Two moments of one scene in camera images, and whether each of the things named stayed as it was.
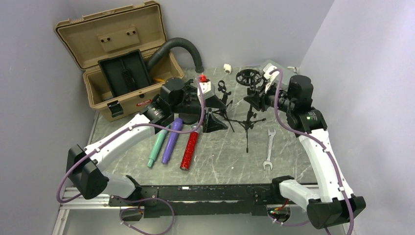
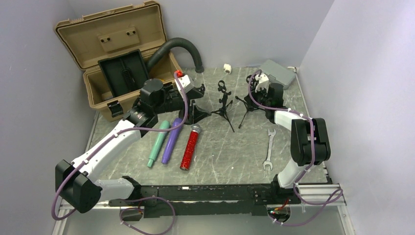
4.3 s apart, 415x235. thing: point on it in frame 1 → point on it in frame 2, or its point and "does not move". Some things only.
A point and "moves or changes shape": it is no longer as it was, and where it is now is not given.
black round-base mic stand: x=189 y=105 does not move
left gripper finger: x=210 y=123 → x=195 y=115
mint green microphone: x=156 y=147 does not move
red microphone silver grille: x=189 y=151 does not move
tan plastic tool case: x=113 y=48 does not move
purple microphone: x=173 y=141 does not move
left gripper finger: x=214 y=102 → x=196 y=92
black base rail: x=164 y=200 does not move
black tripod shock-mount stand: x=249 y=78 moves or changes shape
